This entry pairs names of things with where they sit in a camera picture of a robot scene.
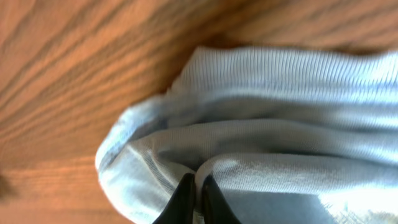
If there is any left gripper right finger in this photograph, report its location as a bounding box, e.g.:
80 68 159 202
201 175 241 224

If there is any light blue printed t-shirt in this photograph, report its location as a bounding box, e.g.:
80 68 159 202
95 47 397 223

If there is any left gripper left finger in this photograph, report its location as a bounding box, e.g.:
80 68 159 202
153 173 196 224

